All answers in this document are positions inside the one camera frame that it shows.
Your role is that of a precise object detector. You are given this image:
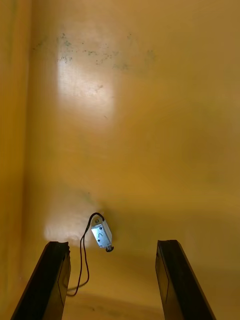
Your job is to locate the small metal solenoid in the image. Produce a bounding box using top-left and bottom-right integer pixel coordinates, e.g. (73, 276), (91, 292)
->
(66, 212), (115, 297)

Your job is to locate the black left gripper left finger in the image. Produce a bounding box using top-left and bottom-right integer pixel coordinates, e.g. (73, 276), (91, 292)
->
(11, 240), (72, 320)

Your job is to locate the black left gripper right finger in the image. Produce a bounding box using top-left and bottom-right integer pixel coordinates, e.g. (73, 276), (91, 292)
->
(154, 239), (217, 320)

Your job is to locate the yellow-orange plastic bin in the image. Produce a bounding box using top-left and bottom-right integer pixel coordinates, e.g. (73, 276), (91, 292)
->
(0, 0), (240, 320)

